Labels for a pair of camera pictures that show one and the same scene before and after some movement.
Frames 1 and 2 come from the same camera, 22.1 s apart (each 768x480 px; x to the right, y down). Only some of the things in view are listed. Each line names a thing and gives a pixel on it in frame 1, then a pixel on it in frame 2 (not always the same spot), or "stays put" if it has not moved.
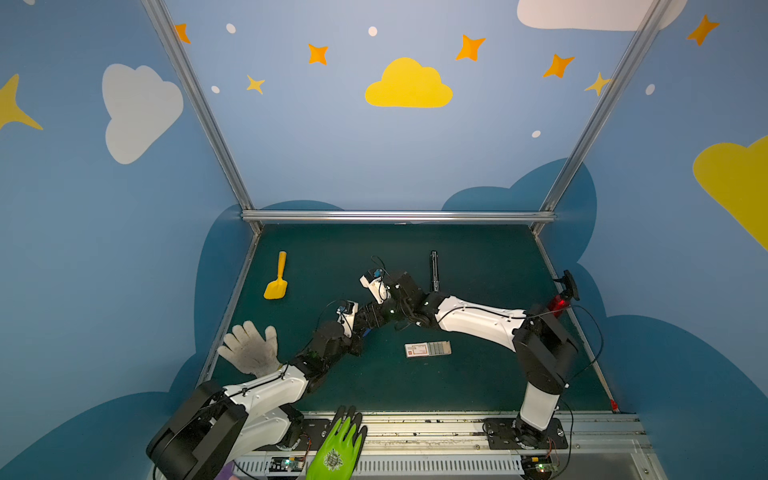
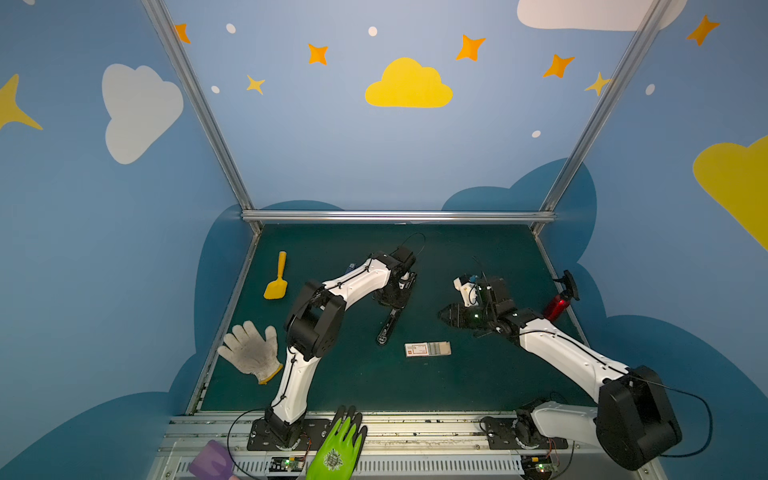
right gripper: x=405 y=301 to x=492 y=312
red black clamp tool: x=562 y=301 stays put
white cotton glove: x=247 y=351 stays put
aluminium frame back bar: x=398 y=216 stays put
